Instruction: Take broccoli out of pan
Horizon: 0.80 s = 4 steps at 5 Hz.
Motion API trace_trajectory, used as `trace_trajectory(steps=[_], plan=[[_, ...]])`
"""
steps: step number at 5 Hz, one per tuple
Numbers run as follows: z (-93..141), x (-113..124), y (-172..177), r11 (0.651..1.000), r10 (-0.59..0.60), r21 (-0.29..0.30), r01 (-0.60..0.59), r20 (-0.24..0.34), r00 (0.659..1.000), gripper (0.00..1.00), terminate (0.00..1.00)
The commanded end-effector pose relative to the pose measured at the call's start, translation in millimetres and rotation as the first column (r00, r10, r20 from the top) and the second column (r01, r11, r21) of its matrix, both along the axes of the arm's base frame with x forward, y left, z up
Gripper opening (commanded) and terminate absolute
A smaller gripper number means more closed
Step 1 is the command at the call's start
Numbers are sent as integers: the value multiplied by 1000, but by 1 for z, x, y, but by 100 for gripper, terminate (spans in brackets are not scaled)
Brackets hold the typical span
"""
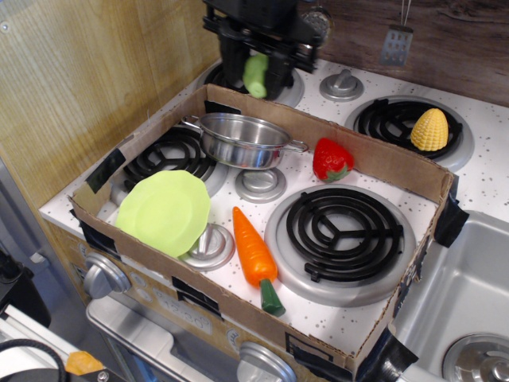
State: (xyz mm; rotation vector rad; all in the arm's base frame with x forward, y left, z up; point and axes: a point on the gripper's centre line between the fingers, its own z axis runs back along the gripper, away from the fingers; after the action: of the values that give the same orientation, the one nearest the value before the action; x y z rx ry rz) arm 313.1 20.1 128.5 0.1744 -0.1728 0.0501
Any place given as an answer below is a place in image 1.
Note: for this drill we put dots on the silver knob centre of stove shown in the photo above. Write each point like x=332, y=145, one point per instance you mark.
x=260, y=186

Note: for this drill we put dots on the silver oven knob left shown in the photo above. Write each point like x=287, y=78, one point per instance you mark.
x=103, y=277

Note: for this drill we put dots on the silver oven door handle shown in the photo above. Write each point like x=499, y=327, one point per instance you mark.
x=147, y=343

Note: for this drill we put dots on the orange toy carrot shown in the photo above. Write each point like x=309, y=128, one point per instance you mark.
x=258, y=265

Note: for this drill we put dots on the grey toy sink basin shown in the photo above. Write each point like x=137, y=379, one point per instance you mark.
x=463, y=290

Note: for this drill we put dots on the front left black burner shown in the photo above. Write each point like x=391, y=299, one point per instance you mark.
x=177, y=149

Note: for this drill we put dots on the small orange object lower left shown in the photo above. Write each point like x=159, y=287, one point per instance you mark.
x=81, y=362

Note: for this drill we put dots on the yellow toy corn cob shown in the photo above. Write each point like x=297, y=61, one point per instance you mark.
x=431, y=131

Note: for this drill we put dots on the red toy strawberry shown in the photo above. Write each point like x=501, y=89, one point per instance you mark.
x=331, y=162

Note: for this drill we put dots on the hanging silver strainer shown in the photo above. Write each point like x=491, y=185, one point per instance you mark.
x=317, y=16

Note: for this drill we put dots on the light green toy broccoli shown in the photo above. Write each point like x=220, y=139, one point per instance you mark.
x=254, y=75

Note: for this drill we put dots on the front right black burner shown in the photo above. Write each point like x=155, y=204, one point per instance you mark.
x=340, y=245

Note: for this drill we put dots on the light green plastic plate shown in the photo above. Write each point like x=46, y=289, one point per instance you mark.
x=167, y=211

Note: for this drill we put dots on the silver oven knob right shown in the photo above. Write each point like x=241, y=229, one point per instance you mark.
x=257, y=363

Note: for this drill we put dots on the silver sink drain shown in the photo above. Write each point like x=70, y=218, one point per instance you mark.
x=476, y=357

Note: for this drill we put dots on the silver oven knob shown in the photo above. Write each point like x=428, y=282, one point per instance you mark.
x=257, y=363
x=103, y=277

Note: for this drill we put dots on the silver knob between rear burners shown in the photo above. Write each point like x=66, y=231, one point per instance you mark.
x=341, y=87

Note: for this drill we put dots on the rear right black burner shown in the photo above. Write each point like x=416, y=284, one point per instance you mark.
x=392, y=118

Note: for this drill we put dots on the small silver metal pan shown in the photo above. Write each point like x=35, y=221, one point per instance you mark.
x=242, y=141

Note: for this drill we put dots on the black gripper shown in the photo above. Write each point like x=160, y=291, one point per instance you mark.
x=273, y=28

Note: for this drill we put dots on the silver knob under plate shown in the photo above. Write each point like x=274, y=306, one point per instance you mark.
x=214, y=248

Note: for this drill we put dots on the black burner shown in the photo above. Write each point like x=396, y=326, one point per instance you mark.
x=392, y=118
x=177, y=149
x=340, y=245

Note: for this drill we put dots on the hanging silver spatula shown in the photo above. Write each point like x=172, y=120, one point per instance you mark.
x=398, y=39

